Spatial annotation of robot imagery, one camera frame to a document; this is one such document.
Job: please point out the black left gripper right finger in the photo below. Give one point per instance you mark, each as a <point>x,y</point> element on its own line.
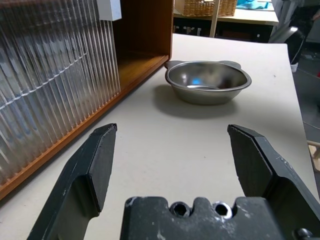
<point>255,165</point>

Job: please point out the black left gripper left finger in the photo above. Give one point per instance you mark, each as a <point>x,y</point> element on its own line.
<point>75,195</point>

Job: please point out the cracked ribbed clear sliding door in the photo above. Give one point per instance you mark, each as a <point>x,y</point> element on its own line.
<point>50,75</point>

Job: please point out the wooden cabinet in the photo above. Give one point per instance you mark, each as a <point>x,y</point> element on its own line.
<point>142,30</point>

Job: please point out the light wooden stick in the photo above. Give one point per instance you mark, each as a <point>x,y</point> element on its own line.
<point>315,152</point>

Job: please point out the teal cloth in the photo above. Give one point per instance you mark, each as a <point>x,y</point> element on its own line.
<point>252,4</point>

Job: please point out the wicker basket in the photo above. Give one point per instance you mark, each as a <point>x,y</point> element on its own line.
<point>210,7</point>

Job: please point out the pale side table black frame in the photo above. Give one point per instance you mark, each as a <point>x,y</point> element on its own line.
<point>250,18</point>

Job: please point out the light wooden upright post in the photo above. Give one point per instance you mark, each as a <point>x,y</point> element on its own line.
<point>215,21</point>

